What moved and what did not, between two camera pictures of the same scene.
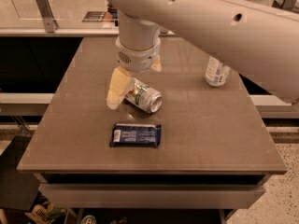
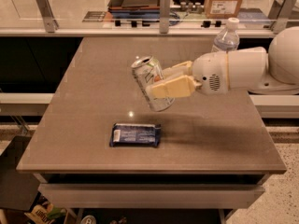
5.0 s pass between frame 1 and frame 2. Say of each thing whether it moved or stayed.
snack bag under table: stayed
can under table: stayed
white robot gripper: moved
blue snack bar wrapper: stayed
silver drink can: moved
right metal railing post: stayed
